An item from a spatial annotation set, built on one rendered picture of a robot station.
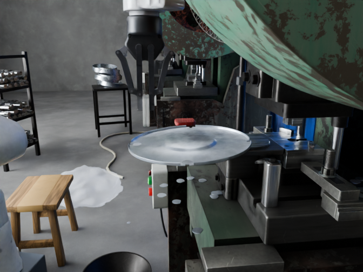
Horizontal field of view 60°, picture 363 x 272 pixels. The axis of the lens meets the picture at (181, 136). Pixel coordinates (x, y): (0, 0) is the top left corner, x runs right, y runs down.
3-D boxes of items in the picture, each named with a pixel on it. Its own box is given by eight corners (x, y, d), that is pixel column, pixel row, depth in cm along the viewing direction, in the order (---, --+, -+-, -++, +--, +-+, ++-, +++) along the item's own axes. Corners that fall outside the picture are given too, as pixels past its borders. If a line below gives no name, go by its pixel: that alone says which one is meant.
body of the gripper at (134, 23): (163, 17, 70) (163, 60, 73) (125, 17, 70) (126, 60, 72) (165, 14, 63) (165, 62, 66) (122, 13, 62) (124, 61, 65)
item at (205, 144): (140, 129, 90) (140, 126, 90) (242, 126, 88) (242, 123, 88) (114, 168, 62) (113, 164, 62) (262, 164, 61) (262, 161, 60)
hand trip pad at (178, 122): (175, 143, 107) (175, 122, 105) (174, 138, 113) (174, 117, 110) (196, 142, 108) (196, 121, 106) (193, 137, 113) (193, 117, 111)
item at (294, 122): (289, 126, 75) (290, 111, 74) (280, 121, 79) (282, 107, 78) (301, 126, 75) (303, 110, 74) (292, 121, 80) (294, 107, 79)
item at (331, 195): (337, 221, 56) (345, 168, 53) (294, 182, 72) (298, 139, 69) (368, 219, 57) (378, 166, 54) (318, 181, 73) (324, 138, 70)
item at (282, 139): (285, 168, 72) (287, 150, 71) (261, 148, 86) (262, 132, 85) (322, 167, 73) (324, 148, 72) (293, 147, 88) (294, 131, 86)
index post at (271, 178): (264, 208, 61) (268, 161, 58) (259, 200, 64) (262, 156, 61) (279, 206, 61) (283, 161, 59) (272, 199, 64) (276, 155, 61)
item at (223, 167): (176, 207, 72) (176, 151, 68) (171, 182, 86) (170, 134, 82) (281, 201, 75) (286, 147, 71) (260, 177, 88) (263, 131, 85)
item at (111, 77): (97, 137, 354) (92, 65, 331) (94, 128, 395) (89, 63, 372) (133, 134, 366) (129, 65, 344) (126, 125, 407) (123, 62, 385)
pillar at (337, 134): (331, 169, 72) (340, 109, 68) (325, 166, 74) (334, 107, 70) (340, 169, 72) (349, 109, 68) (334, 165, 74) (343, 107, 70)
